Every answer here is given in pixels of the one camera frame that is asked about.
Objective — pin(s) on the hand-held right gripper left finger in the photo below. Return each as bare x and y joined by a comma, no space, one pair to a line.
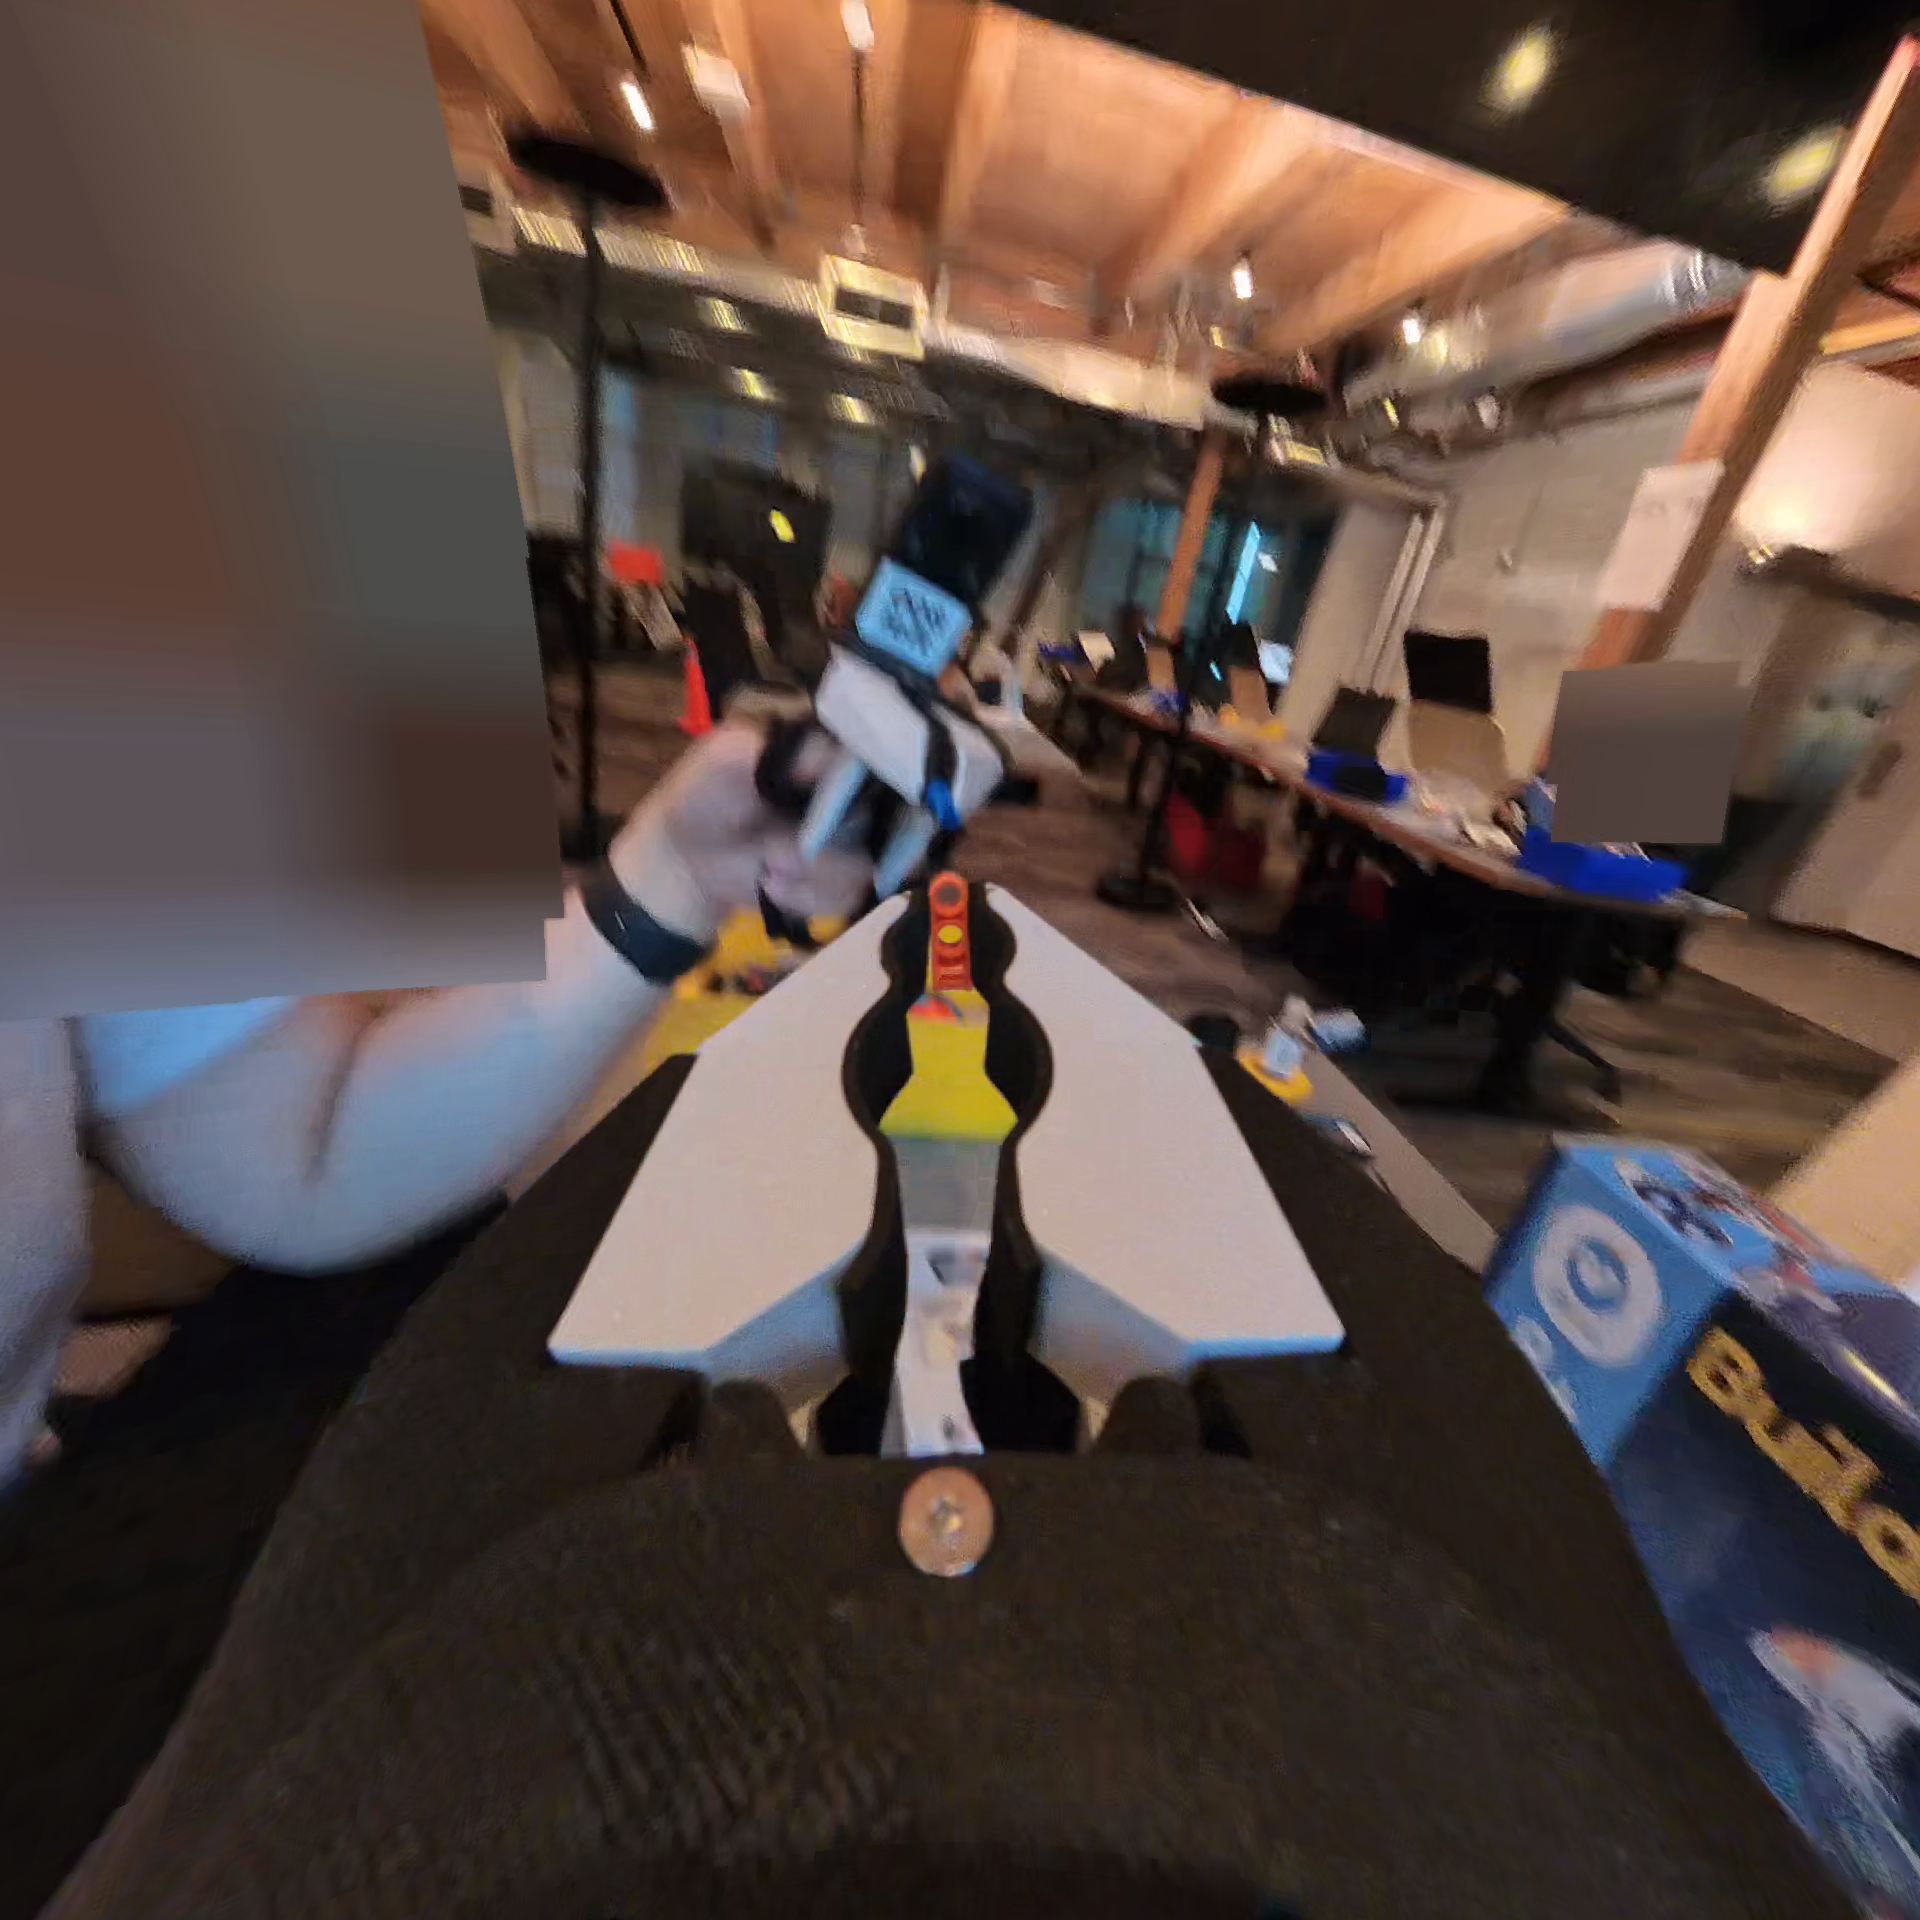
736,1215

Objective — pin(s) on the robot kit box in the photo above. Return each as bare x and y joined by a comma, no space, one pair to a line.
1726,1426

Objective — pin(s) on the red crate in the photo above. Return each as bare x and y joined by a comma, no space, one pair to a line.
1215,841

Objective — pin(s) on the person's left hand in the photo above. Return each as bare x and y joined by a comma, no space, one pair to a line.
705,825

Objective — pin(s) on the blue bin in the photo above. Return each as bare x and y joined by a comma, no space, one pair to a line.
1591,873
1351,771

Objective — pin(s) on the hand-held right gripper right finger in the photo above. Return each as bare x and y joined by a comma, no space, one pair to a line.
1156,1215

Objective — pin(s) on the person's left forearm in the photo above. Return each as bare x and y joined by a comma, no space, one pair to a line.
376,1111

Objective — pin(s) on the white instruction manual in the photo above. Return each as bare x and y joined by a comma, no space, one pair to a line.
937,1351

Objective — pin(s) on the blue pin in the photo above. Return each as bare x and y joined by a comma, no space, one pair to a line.
946,801

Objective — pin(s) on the black wristband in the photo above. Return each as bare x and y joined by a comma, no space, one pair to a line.
636,931

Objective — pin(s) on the paper notice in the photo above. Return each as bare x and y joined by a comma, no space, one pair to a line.
1657,532

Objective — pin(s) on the grey desk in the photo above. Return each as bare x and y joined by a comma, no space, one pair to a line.
948,1186

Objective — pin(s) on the black laptop screen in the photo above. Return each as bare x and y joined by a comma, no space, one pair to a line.
1446,667

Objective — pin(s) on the yellow parts bin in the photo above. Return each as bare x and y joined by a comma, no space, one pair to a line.
946,1096

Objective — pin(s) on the orange connector piece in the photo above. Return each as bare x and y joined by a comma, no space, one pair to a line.
948,931

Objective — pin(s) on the long wooden desk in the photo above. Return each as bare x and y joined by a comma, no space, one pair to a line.
1425,847

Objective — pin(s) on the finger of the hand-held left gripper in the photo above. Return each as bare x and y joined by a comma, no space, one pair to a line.
877,720
966,765

